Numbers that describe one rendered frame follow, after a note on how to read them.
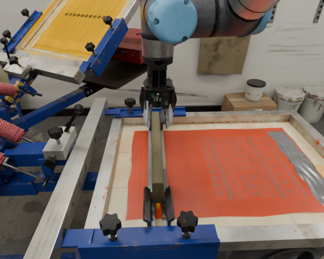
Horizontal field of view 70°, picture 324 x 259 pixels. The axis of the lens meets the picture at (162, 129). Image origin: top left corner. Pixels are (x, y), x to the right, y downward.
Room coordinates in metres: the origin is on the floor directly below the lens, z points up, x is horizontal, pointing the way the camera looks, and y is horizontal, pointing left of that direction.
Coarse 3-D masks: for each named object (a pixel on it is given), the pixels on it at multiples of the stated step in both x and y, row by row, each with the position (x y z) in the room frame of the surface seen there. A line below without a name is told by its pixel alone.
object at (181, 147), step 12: (144, 132) 0.76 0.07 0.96; (168, 132) 0.76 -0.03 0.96; (180, 132) 0.76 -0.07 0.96; (192, 132) 0.76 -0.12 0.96; (204, 132) 0.76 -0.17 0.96; (216, 132) 0.76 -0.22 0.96; (228, 132) 0.76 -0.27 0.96; (240, 132) 0.76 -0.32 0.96; (252, 132) 0.76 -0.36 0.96; (264, 132) 0.76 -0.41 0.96; (132, 144) 0.68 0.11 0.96; (144, 144) 0.68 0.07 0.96; (168, 144) 0.68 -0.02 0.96; (180, 144) 0.68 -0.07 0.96; (192, 144) 0.68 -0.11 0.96; (276, 144) 0.68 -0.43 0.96; (132, 156) 0.61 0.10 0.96; (144, 156) 0.61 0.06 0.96; (168, 156) 0.61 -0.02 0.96; (180, 156) 0.61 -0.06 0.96; (192, 156) 0.61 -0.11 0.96
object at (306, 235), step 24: (120, 120) 0.80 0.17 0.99; (144, 120) 0.82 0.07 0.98; (192, 120) 0.83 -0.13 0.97; (216, 120) 0.83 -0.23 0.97; (240, 120) 0.84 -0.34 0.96; (264, 120) 0.84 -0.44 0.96; (288, 120) 0.85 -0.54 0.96; (312, 144) 0.67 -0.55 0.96; (96, 192) 0.42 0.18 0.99; (96, 216) 0.35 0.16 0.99; (240, 240) 0.29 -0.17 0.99; (264, 240) 0.29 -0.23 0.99; (288, 240) 0.29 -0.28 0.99; (312, 240) 0.29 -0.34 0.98
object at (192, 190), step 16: (144, 176) 0.52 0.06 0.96; (176, 176) 0.52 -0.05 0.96; (192, 176) 0.52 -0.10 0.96; (208, 176) 0.52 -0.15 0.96; (128, 192) 0.45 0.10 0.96; (176, 192) 0.45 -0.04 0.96; (192, 192) 0.45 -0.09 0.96; (208, 192) 0.45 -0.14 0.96; (128, 208) 0.40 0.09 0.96; (160, 208) 0.40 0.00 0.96; (176, 208) 0.40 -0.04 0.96; (192, 208) 0.40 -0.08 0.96; (208, 208) 0.40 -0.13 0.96; (224, 208) 0.40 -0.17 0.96; (240, 208) 0.40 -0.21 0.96; (256, 208) 0.40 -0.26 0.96; (272, 208) 0.40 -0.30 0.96; (288, 208) 0.40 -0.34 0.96; (304, 208) 0.40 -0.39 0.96; (320, 208) 0.40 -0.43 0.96
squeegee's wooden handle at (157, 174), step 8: (152, 112) 0.74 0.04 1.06; (152, 120) 0.68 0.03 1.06; (152, 128) 0.63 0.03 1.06; (152, 136) 0.59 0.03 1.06; (160, 136) 0.59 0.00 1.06; (152, 144) 0.55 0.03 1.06; (160, 144) 0.55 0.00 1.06; (152, 152) 0.51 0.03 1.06; (160, 152) 0.51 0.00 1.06; (152, 160) 0.48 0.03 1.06; (160, 160) 0.47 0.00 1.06; (152, 168) 0.45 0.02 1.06; (160, 168) 0.44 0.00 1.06; (152, 176) 0.42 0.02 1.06; (160, 176) 0.41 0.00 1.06; (152, 184) 0.39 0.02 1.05; (160, 184) 0.39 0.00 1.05; (152, 192) 0.39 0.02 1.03; (160, 192) 0.39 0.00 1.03; (152, 200) 0.39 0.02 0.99; (160, 200) 0.39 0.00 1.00
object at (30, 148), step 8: (24, 144) 0.57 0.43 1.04; (32, 144) 0.57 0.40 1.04; (40, 144) 0.57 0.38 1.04; (16, 152) 0.53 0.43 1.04; (24, 152) 0.53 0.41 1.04; (32, 152) 0.53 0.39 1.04; (40, 152) 0.53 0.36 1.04; (16, 160) 0.52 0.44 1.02; (24, 160) 0.52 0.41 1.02; (32, 160) 0.52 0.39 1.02; (64, 160) 0.53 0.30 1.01
